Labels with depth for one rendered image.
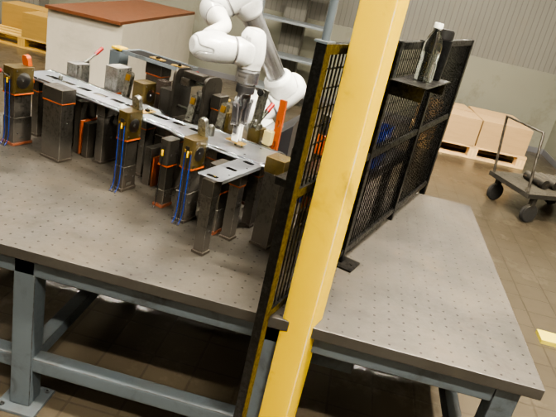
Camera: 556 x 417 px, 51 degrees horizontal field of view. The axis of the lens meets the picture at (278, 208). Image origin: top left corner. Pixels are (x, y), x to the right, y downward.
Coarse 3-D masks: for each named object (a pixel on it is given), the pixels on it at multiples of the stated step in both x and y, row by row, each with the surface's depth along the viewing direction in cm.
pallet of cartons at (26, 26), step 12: (12, 12) 811; (24, 12) 761; (36, 12) 779; (0, 24) 820; (12, 24) 817; (24, 24) 766; (36, 24) 763; (12, 36) 823; (24, 36) 772; (36, 36) 769; (24, 48) 778; (36, 48) 786
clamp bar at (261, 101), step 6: (258, 90) 240; (264, 90) 243; (258, 96) 244; (264, 96) 243; (258, 102) 244; (264, 102) 243; (258, 108) 245; (264, 108) 245; (258, 114) 246; (252, 120) 246; (258, 120) 245; (252, 126) 247
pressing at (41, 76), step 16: (48, 80) 270; (64, 80) 275; (80, 80) 280; (80, 96) 259; (96, 96) 262; (112, 96) 267; (160, 112) 259; (176, 128) 241; (208, 144) 231; (224, 144) 235; (256, 144) 243; (256, 160) 225
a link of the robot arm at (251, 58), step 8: (248, 32) 217; (256, 32) 217; (264, 32) 220; (240, 40) 217; (248, 40) 217; (256, 40) 217; (264, 40) 219; (240, 48) 216; (248, 48) 217; (256, 48) 218; (264, 48) 220; (240, 56) 217; (248, 56) 218; (256, 56) 220; (264, 56) 223; (240, 64) 220; (248, 64) 220; (256, 64) 221
